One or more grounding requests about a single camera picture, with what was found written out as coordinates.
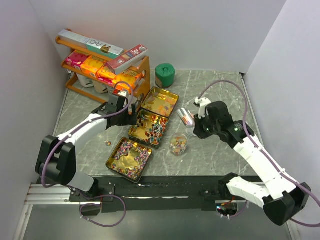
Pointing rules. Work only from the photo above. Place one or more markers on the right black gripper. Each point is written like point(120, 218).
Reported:
point(198, 130)

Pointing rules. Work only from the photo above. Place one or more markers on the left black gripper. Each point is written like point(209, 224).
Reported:
point(130, 120)

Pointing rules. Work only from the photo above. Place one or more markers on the clear round lid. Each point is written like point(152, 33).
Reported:
point(190, 131)

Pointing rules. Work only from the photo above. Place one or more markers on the metal candy scoop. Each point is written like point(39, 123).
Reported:
point(186, 117)

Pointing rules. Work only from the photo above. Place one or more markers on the tin of round lollipops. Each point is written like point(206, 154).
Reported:
point(149, 130)

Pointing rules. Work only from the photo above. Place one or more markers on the tin of pastel candies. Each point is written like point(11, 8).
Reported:
point(160, 101)

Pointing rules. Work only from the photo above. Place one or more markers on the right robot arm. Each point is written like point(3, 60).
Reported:
point(279, 196)

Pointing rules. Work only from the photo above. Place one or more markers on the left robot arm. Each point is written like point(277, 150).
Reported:
point(57, 159)

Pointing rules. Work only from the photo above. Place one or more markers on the clear plastic cup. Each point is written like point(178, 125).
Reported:
point(178, 144)

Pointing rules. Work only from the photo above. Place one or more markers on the orange snack box right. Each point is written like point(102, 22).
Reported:
point(127, 81)

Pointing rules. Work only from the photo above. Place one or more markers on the orange snack box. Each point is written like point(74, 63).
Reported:
point(127, 81)
point(92, 65)

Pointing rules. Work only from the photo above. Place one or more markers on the tin of swirl lollipops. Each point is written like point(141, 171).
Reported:
point(129, 159)

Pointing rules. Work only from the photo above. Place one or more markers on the yellow pink snack box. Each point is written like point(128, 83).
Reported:
point(105, 75)

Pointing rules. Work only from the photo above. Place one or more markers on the orange wooden shelf rack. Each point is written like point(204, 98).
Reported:
point(139, 93)

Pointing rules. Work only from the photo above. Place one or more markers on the red white long box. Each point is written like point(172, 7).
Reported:
point(127, 59)

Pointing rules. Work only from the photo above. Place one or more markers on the green covered jar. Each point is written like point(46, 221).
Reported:
point(164, 75)

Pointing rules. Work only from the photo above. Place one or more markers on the orange snack box left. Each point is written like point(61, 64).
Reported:
point(92, 65)

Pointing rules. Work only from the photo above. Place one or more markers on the white teal cat box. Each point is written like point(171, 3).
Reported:
point(103, 48)

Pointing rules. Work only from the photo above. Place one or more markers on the grey long box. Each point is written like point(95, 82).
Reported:
point(73, 38)

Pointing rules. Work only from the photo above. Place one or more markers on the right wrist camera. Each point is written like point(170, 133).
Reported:
point(201, 103)

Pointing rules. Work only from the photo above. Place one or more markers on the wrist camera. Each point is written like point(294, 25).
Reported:
point(201, 103)
point(123, 94)

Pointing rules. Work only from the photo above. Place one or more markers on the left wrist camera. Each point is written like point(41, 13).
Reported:
point(123, 94)

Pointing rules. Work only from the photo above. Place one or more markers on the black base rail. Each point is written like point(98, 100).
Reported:
point(157, 193)

